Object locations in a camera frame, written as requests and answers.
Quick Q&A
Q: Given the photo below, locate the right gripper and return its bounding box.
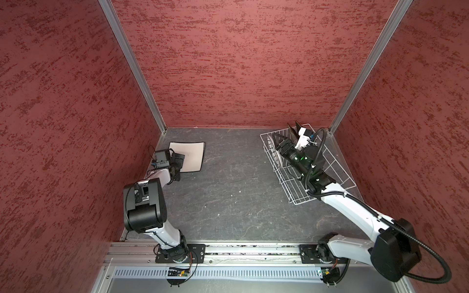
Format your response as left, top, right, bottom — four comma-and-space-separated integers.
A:
273, 132, 312, 178

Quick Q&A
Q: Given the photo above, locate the floral square plate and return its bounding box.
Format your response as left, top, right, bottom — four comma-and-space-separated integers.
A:
288, 123, 300, 144

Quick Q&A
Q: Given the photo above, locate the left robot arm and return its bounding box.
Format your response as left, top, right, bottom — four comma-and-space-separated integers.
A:
123, 148, 189, 263

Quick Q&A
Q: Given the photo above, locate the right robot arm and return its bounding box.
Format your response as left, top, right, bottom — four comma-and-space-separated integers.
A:
265, 128, 421, 282

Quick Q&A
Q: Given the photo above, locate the white round bowl plate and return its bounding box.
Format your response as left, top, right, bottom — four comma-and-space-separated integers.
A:
267, 134, 283, 168

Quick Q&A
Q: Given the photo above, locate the black plate yellow rim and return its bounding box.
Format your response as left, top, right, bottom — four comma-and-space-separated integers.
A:
295, 121, 310, 137

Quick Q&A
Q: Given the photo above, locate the left corner aluminium profile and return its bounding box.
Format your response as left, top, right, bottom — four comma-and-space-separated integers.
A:
98, 0, 167, 135

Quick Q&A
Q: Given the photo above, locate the corner aluminium profile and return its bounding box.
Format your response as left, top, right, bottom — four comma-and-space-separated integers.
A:
98, 0, 167, 135
329, 0, 413, 136

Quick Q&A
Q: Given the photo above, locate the right corner aluminium profile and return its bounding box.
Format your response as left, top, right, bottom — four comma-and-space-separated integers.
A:
329, 0, 413, 136

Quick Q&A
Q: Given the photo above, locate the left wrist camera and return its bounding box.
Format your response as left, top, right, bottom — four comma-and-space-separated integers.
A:
151, 149, 171, 170

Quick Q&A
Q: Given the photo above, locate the white wire dish rack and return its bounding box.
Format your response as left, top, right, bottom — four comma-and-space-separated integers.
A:
260, 124, 359, 205

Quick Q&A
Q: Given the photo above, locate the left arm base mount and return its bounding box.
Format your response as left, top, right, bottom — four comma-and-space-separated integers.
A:
153, 244, 206, 264

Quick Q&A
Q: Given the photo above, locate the aluminium front rail frame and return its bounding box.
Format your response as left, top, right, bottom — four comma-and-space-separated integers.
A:
92, 240, 414, 293

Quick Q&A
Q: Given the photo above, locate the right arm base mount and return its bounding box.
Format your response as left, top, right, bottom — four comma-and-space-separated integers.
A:
299, 244, 347, 265

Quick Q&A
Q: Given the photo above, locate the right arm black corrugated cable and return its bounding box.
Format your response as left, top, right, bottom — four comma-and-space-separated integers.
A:
303, 127, 453, 286

